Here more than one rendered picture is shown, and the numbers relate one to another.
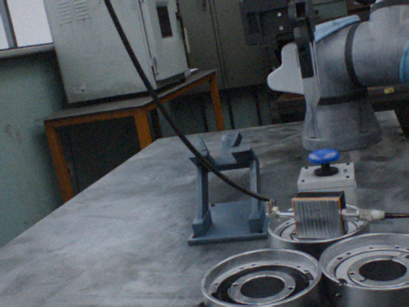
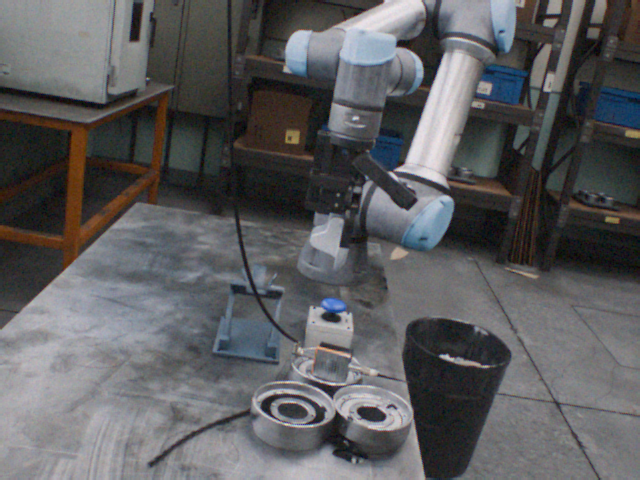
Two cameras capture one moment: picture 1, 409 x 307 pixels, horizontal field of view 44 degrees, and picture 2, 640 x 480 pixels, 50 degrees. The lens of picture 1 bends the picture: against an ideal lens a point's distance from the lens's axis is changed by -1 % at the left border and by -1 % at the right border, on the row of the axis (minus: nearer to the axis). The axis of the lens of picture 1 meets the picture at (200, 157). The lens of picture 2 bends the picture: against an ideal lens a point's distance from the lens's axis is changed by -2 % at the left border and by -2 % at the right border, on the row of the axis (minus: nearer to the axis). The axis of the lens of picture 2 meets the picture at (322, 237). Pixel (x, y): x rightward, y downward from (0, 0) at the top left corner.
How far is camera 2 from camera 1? 46 cm
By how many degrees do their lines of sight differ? 20
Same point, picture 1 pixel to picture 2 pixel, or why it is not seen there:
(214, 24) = (182, 26)
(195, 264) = (224, 376)
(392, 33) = not seen: hidden behind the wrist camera
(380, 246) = (370, 395)
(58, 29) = not seen: outside the picture
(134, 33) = (98, 27)
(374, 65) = (384, 224)
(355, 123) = (351, 263)
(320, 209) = (335, 360)
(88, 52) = (28, 29)
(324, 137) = (321, 268)
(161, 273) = (197, 378)
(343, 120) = not seen: hidden behind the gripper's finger
